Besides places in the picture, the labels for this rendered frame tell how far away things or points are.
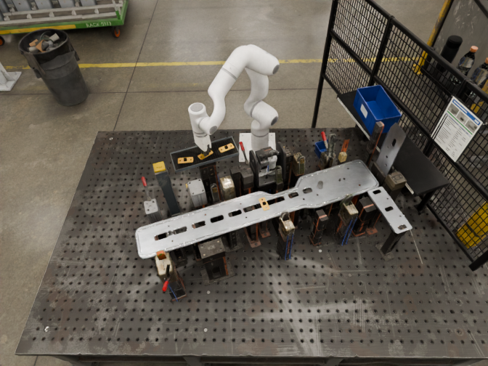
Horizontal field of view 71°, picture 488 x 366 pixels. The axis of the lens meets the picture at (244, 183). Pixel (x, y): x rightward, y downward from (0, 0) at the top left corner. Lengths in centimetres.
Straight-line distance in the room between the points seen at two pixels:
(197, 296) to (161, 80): 308
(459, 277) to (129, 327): 183
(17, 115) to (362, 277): 403
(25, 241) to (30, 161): 95
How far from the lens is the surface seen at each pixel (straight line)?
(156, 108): 414
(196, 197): 188
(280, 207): 191
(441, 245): 239
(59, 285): 233
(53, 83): 439
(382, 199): 205
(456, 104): 206
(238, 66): 173
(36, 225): 358
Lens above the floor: 260
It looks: 53 degrees down
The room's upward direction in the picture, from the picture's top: 3 degrees counter-clockwise
